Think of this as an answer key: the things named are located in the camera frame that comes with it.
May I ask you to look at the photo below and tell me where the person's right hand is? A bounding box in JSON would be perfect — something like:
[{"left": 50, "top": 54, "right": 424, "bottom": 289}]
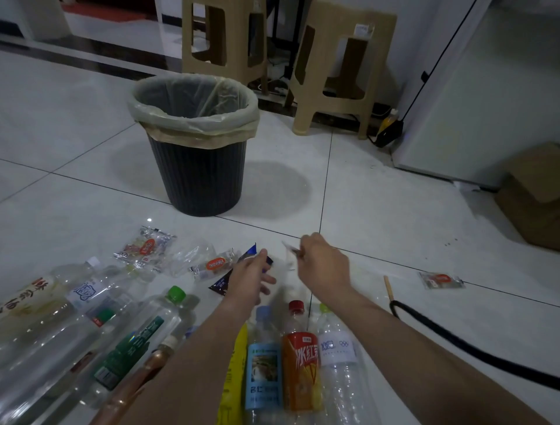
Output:
[{"left": 297, "top": 233, "right": 351, "bottom": 303}]

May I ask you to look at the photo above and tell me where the person's left hand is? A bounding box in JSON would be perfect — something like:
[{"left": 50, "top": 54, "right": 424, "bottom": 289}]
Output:
[{"left": 223, "top": 249, "right": 277, "bottom": 312}]

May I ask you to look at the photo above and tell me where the small clear plastic wrapper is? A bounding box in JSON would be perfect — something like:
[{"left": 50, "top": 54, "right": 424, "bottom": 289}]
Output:
[{"left": 281, "top": 240, "right": 303, "bottom": 273}]

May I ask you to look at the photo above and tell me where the person's left forearm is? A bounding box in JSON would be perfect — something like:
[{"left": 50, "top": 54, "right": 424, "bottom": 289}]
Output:
[{"left": 120, "top": 302, "right": 259, "bottom": 425}]

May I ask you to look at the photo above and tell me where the person's right forearm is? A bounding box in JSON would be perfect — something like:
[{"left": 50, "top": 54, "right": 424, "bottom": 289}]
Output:
[{"left": 324, "top": 287, "right": 553, "bottom": 425}]

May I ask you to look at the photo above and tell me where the dark blue snack wrapper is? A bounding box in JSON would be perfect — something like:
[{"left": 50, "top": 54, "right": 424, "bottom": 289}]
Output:
[{"left": 209, "top": 244, "right": 274, "bottom": 297}]

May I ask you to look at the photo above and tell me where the clear wrapper with orange label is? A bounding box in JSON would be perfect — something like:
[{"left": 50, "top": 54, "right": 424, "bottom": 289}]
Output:
[{"left": 189, "top": 248, "right": 241, "bottom": 281}]

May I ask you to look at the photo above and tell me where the crumpled clear plastic wrapper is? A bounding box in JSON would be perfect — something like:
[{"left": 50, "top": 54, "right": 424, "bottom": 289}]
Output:
[{"left": 168, "top": 243, "right": 218, "bottom": 279}]

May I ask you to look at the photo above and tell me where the black ribbed trash bin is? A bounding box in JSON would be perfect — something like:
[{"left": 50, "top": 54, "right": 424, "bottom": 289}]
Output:
[{"left": 146, "top": 130, "right": 248, "bottom": 218}]

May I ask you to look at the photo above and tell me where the blue cap bottle blue label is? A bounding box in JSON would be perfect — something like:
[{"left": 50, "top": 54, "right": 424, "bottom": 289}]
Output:
[{"left": 244, "top": 305, "right": 284, "bottom": 425}]

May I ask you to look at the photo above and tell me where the red cap bottle orange label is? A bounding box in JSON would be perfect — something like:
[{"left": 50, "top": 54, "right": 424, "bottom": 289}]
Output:
[{"left": 281, "top": 299, "right": 325, "bottom": 415}]

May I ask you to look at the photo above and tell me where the colourful clear snack wrapper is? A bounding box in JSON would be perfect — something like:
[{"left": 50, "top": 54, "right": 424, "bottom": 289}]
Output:
[{"left": 112, "top": 226, "right": 177, "bottom": 275}]

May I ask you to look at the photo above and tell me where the yellow packet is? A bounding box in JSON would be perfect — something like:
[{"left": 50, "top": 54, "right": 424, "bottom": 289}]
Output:
[{"left": 216, "top": 323, "right": 249, "bottom": 425}]

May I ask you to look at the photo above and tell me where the green cap bottle white label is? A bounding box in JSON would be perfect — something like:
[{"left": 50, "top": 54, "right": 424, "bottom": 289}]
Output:
[{"left": 315, "top": 302, "right": 382, "bottom": 425}]

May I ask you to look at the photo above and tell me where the clear wrapper with orange mark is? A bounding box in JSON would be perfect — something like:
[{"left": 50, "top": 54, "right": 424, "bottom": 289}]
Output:
[{"left": 417, "top": 271, "right": 466, "bottom": 290}]

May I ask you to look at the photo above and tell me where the translucent bin liner bag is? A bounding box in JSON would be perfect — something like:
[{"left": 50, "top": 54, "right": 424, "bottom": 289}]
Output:
[{"left": 127, "top": 73, "right": 261, "bottom": 150}]

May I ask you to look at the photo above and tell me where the yellow bottle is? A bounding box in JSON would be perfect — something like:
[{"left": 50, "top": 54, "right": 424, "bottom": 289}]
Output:
[{"left": 378, "top": 108, "right": 399, "bottom": 134}]

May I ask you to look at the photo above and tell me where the beige plastic stool with sticker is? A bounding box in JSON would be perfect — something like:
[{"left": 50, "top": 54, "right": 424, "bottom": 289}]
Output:
[{"left": 286, "top": 0, "right": 398, "bottom": 140}]

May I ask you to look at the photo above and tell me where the brown plastic bottle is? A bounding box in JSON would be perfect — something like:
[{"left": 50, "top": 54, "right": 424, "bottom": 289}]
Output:
[{"left": 89, "top": 335, "right": 181, "bottom": 425}]

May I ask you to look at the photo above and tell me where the clear bottle white blue label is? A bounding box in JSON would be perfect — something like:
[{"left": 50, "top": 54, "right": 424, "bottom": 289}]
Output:
[{"left": 0, "top": 265, "right": 152, "bottom": 382}]

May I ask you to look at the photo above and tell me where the black metal stand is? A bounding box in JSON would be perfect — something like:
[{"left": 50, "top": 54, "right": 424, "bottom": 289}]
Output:
[{"left": 265, "top": 0, "right": 307, "bottom": 81}]

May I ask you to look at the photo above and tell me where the white refrigerator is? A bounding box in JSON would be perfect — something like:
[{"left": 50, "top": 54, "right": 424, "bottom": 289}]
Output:
[{"left": 391, "top": 0, "right": 560, "bottom": 190}]

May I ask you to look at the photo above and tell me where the white cap bottle beige label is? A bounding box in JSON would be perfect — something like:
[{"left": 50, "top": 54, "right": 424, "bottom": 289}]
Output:
[{"left": 0, "top": 256, "right": 102, "bottom": 347}]

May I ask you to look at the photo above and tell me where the brown cardboard box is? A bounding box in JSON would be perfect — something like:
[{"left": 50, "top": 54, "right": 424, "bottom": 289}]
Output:
[{"left": 494, "top": 143, "right": 560, "bottom": 253}]

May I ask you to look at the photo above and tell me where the large clear bottle red label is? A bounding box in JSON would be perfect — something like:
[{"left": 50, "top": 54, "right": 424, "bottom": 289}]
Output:
[{"left": 0, "top": 294, "right": 137, "bottom": 425}]

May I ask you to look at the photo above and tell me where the red floor mat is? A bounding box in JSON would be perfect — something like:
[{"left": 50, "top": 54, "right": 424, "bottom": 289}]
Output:
[{"left": 60, "top": 0, "right": 155, "bottom": 23}]

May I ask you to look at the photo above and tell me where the black cable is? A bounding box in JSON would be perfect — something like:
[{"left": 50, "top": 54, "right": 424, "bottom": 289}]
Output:
[{"left": 389, "top": 299, "right": 560, "bottom": 391}]

